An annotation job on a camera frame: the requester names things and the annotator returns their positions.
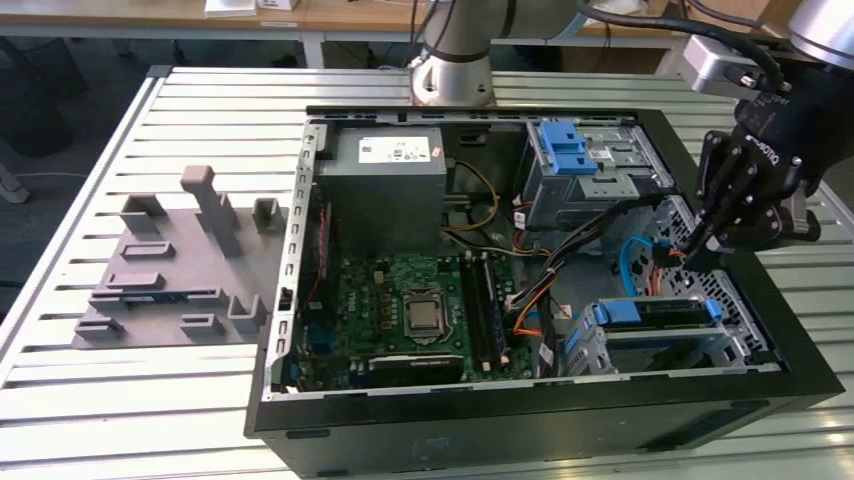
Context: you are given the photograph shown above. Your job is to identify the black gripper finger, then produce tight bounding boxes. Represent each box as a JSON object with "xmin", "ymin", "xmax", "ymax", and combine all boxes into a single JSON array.
[
  {"xmin": 683, "ymin": 130, "xmax": 735, "ymax": 269},
  {"xmin": 698, "ymin": 149, "xmax": 802, "ymax": 274}
]

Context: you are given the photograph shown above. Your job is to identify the blue data wire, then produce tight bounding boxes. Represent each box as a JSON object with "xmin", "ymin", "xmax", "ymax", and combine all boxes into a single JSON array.
[{"xmin": 618, "ymin": 234, "xmax": 659, "ymax": 301}]

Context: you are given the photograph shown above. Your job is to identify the hard disk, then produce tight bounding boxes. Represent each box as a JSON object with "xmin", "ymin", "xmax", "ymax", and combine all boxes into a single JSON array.
[{"xmin": 564, "ymin": 298, "xmax": 723, "ymax": 374}]

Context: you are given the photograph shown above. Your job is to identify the grey metal disk bay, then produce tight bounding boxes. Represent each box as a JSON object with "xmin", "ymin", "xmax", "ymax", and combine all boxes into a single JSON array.
[{"xmin": 563, "ymin": 294, "xmax": 763, "ymax": 376}]

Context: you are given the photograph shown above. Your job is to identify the grey metal drive cage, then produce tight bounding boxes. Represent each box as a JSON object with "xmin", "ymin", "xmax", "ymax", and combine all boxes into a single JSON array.
[{"xmin": 522, "ymin": 119, "xmax": 674, "ymax": 232}]

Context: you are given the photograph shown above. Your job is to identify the blue plastic drive latch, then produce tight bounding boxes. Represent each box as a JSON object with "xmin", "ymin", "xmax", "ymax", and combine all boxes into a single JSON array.
[{"xmin": 539, "ymin": 121, "xmax": 599, "ymax": 176}]

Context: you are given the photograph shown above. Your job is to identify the RAM stick in motherboard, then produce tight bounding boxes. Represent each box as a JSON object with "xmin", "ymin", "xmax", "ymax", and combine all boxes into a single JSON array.
[{"xmin": 480, "ymin": 254, "xmax": 514, "ymax": 366}]

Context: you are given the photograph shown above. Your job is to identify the grey power supply unit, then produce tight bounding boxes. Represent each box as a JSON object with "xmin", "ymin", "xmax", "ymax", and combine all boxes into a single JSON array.
[{"xmin": 312, "ymin": 125, "xmax": 448, "ymax": 256}]

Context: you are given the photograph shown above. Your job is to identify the silver CPU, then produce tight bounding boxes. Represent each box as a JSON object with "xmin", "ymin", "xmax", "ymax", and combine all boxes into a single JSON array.
[{"xmin": 404, "ymin": 298, "xmax": 446, "ymax": 337}]

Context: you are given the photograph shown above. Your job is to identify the green motherboard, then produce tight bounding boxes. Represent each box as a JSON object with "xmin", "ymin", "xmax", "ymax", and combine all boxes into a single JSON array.
[{"xmin": 296, "ymin": 252, "xmax": 539, "ymax": 389}]

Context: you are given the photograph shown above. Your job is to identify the black graphics card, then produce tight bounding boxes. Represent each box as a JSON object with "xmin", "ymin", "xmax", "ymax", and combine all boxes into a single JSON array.
[{"xmin": 366, "ymin": 352, "xmax": 466, "ymax": 384}]

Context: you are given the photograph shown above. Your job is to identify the black open PC case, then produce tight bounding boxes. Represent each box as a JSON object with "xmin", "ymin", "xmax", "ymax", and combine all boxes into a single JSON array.
[{"xmin": 243, "ymin": 105, "xmax": 847, "ymax": 479}]

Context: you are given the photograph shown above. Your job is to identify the grey parts rack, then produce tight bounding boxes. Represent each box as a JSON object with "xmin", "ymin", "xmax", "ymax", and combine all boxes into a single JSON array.
[{"xmin": 71, "ymin": 165, "xmax": 293, "ymax": 354}]

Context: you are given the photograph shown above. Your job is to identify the RAM stick on rack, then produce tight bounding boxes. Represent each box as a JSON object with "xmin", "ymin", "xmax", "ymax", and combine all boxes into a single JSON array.
[{"xmin": 117, "ymin": 293, "xmax": 191, "ymax": 306}]

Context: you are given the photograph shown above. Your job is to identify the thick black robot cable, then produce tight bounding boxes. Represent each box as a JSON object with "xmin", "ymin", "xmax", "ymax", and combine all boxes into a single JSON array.
[{"xmin": 578, "ymin": 0, "xmax": 797, "ymax": 95}]

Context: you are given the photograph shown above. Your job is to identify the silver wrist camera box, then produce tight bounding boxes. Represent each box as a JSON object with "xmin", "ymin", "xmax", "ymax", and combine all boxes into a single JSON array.
[{"xmin": 680, "ymin": 33, "xmax": 766, "ymax": 96}]

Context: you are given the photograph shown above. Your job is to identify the black cable bundle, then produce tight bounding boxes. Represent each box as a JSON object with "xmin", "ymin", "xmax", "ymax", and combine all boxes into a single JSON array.
[{"xmin": 516, "ymin": 193, "xmax": 675, "ymax": 321}]

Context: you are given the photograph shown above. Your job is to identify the yellow wires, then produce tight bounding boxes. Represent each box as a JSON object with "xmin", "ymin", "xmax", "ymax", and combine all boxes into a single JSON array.
[{"xmin": 440, "ymin": 158, "xmax": 503, "ymax": 234}]

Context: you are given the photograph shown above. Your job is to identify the orange flat data wire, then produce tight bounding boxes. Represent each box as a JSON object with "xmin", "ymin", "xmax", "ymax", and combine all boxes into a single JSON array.
[{"xmin": 511, "ymin": 292, "xmax": 559, "ymax": 346}]

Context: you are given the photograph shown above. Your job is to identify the CPU socket metal frame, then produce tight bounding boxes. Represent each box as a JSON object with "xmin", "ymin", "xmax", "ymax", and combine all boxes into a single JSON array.
[{"xmin": 398, "ymin": 287, "xmax": 456, "ymax": 347}]

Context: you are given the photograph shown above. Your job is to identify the thin red wire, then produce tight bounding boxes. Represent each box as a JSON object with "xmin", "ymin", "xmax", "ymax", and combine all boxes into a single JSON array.
[{"xmin": 307, "ymin": 202, "xmax": 335, "ymax": 309}]

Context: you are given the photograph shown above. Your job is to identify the wooden desk white frame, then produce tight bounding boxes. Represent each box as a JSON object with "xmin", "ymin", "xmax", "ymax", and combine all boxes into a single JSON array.
[{"xmin": 0, "ymin": 0, "xmax": 710, "ymax": 76}]

